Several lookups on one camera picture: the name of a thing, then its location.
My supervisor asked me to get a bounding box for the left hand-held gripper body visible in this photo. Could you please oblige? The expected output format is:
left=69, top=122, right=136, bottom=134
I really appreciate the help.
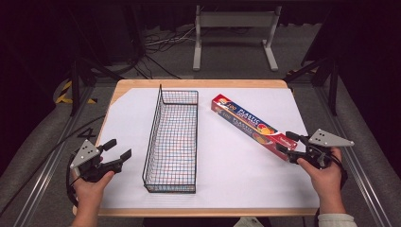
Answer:
left=69, top=139, right=124, bottom=183

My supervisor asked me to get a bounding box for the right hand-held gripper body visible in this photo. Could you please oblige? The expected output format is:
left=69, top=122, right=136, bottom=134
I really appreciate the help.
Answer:
left=297, top=128, right=356, bottom=170

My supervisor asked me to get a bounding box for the red plastic wrap box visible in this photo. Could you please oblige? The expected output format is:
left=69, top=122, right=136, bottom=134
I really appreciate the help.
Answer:
left=210, top=93, right=299, bottom=162

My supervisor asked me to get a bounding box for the person's left hand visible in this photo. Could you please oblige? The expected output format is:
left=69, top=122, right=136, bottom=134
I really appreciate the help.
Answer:
left=72, top=156, right=116, bottom=210

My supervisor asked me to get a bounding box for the person's right hand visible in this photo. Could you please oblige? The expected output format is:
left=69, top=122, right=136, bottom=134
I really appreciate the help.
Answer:
left=296, top=147, right=343, bottom=206

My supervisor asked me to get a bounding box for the black tripod stand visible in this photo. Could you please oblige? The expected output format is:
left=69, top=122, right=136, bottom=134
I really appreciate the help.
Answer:
left=283, top=56, right=340, bottom=117
left=66, top=6, right=125, bottom=117

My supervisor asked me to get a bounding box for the yellow black floor tape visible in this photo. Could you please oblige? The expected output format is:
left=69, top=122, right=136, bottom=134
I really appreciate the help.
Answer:
left=54, top=79, right=98, bottom=105

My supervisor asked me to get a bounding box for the white paper sheet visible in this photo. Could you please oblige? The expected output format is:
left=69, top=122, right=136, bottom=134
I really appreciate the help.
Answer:
left=99, top=87, right=321, bottom=210

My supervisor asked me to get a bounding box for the white paper scrap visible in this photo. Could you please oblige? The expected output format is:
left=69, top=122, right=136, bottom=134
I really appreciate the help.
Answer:
left=233, top=216, right=265, bottom=227

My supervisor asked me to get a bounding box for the grey metal stand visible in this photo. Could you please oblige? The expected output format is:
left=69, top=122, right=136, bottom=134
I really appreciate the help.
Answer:
left=192, top=4, right=284, bottom=73

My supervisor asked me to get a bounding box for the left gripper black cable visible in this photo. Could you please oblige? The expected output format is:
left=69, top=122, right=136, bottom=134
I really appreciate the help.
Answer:
left=65, top=162, right=79, bottom=208

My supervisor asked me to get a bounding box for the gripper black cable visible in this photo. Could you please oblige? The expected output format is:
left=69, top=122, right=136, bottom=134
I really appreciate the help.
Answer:
left=65, top=162, right=79, bottom=208
left=330, top=153, right=350, bottom=191

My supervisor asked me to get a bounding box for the long black floor cable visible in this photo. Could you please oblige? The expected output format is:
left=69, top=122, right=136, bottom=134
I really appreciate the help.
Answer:
left=0, top=114, right=107, bottom=219

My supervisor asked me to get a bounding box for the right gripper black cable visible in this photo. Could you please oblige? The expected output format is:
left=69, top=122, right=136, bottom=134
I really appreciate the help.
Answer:
left=330, top=153, right=350, bottom=191

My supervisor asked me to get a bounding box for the aluminium floor rail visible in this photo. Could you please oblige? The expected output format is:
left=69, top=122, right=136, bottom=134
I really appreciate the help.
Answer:
left=11, top=84, right=96, bottom=227
left=315, top=86, right=393, bottom=227

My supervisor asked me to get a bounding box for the black wire basket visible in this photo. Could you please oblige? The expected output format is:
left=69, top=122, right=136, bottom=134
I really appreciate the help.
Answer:
left=142, top=83, right=200, bottom=195

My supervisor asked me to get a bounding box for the white floor cable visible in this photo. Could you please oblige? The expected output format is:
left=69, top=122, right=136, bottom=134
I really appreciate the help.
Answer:
left=145, top=26, right=198, bottom=47

